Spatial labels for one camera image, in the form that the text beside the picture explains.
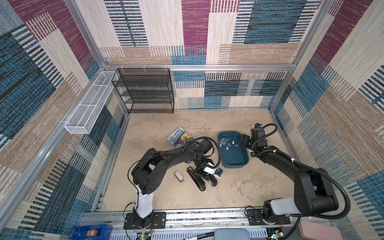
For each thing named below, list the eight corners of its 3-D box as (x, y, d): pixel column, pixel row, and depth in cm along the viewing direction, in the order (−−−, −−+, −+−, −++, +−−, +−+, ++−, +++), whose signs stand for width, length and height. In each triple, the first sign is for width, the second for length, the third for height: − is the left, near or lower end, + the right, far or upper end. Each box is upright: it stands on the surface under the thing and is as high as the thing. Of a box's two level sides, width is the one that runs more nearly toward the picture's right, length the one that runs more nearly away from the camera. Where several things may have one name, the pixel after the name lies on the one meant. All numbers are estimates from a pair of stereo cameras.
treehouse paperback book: (167, 140, 105) (166, 137, 102) (179, 129, 111) (179, 126, 108) (180, 151, 99) (179, 148, 97) (192, 139, 105) (192, 136, 102)
